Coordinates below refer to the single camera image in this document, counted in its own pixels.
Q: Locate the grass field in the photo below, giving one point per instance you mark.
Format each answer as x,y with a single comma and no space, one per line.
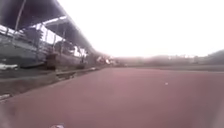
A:
186,67

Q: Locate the red running track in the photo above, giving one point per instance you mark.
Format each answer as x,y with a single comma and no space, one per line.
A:
130,100

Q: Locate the robot's own part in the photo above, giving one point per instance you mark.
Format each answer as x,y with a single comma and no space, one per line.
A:
57,126

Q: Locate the roofed grandstand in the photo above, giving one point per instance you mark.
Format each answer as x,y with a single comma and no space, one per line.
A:
30,43

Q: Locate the distant row of trees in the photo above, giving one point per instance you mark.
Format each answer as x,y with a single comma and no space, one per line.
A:
166,60

